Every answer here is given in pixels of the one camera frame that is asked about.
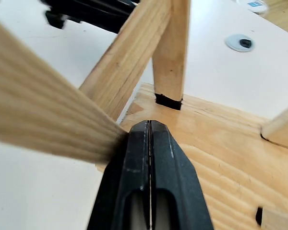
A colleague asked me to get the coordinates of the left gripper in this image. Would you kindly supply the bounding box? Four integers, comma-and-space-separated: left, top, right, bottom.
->
39, 0, 140, 34

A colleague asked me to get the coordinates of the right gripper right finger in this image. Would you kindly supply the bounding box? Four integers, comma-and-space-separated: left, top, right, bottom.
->
149, 120, 215, 230

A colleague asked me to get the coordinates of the wooden leg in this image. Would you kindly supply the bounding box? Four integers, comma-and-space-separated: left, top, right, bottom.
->
261, 101, 288, 151
259, 206, 288, 230
0, 13, 126, 166
151, 0, 192, 102

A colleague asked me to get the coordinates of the wooden cross bar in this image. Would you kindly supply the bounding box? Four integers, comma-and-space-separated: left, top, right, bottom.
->
78, 0, 173, 122

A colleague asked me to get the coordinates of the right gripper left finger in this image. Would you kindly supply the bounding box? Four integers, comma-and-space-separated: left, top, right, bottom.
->
87, 120, 151, 230

